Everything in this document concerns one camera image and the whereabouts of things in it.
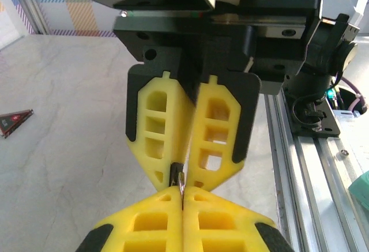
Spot teal alarm clock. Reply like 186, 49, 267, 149
348, 171, 369, 215

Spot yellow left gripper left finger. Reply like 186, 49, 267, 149
75, 187, 184, 252

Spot red black triangle piece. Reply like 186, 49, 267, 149
0, 109, 35, 140

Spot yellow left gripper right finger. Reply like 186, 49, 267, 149
182, 187, 295, 252

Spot silver keyring with keys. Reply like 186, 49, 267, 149
177, 172, 187, 208

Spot aluminium frame bar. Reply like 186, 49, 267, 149
10, 0, 54, 35

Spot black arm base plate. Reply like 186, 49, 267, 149
284, 90, 341, 137

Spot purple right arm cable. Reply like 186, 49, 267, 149
341, 76, 368, 111

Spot aluminium mounting rail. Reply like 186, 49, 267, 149
265, 93, 369, 252

